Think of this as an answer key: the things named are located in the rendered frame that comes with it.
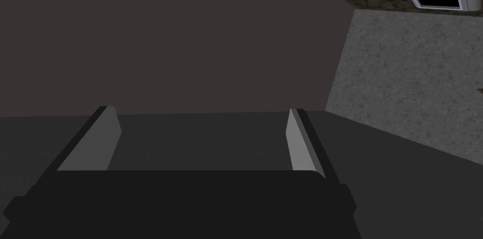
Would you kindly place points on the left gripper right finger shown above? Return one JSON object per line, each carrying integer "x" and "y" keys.
{"x": 302, "y": 148}

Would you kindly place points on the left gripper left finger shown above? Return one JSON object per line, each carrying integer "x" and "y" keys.
{"x": 94, "y": 144}

